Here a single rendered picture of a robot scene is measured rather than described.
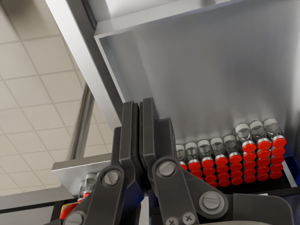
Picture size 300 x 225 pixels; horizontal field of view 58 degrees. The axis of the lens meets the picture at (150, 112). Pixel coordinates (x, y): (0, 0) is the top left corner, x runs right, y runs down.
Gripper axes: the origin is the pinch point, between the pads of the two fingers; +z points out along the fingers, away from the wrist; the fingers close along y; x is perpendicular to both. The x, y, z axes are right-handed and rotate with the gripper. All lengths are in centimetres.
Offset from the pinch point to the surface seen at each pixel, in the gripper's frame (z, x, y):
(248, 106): 22.2, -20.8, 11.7
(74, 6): 20.4, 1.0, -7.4
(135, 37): 22.2, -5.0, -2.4
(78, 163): 23.1, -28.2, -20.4
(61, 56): 111, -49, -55
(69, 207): 11.9, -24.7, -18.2
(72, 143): 43, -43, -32
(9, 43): 110, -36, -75
